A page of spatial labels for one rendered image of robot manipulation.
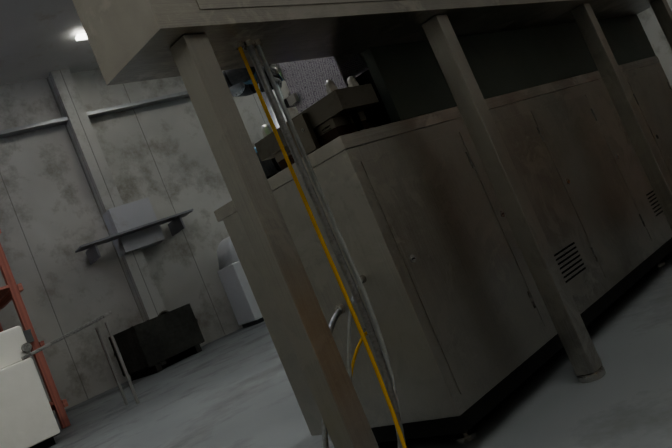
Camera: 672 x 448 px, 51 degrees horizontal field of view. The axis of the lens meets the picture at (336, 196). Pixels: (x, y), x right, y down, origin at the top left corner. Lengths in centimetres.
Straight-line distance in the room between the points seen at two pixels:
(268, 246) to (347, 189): 56
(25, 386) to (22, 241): 492
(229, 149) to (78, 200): 1053
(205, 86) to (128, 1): 22
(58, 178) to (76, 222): 76
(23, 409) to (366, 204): 540
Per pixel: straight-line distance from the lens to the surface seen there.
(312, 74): 227
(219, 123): 141
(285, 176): 206
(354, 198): 189
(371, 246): 189
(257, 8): 158
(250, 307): 1142
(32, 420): 694
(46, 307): 1144
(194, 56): 145
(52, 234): 1167
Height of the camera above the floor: 63
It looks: 4 degrees up
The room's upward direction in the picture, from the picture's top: 23 degrees counter-clockwise
